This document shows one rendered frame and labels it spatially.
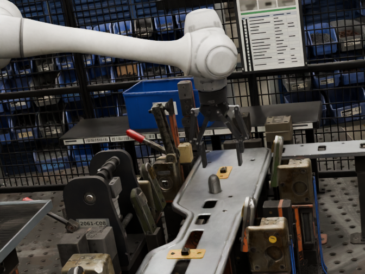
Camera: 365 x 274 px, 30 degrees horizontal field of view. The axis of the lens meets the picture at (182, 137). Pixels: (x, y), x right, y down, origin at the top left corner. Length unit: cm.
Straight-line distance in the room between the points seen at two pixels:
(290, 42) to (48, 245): 108
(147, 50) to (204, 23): 19
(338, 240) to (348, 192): 35
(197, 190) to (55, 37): 55
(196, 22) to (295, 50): 66
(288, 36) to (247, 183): 68
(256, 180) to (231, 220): 24
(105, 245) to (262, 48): 111
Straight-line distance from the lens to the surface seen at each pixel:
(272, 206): 171
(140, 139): 194
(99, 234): 151
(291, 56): 236
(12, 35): 176
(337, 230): 222
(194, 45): 162
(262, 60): 237
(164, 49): 164
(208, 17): 177
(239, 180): 186
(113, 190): 155
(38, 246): 243
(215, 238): 157
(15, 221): 146
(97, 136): 236
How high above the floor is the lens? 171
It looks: 18 degrees down
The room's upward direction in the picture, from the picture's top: 9 degrees counter-clockwise
